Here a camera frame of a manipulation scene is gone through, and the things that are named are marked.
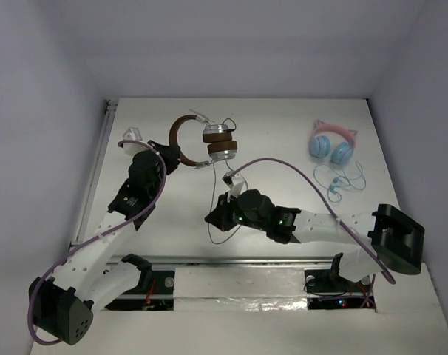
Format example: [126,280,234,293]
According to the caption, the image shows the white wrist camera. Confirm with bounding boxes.
[118,127,146,157]
[223,171,248,202]

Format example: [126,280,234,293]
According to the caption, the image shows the white foil-taped cover block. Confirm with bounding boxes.
[173,266,308,312]

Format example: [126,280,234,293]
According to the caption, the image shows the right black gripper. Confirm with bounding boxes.
[206,190,268,231]

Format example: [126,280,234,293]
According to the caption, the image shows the aluminium side rail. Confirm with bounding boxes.
[69,98,119,248]

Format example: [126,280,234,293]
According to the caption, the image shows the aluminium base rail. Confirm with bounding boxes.
[105,254,380,301]

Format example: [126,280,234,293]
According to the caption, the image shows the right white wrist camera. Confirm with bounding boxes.
[223,171,248,202]

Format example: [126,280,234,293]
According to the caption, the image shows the black headphone cable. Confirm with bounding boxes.
[207,118,249,245]

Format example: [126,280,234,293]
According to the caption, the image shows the pink blue cat-ear headphones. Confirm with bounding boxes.
[308,120,358,166]

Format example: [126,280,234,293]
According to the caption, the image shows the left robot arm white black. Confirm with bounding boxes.
[27,139,180,346]

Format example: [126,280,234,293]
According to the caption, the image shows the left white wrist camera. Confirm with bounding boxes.
[118,127,146,157]

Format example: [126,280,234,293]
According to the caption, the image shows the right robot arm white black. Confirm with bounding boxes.
[205,189,425,291]

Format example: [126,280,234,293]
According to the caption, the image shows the light blue headphone cable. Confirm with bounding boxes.
[313,160,367,203]

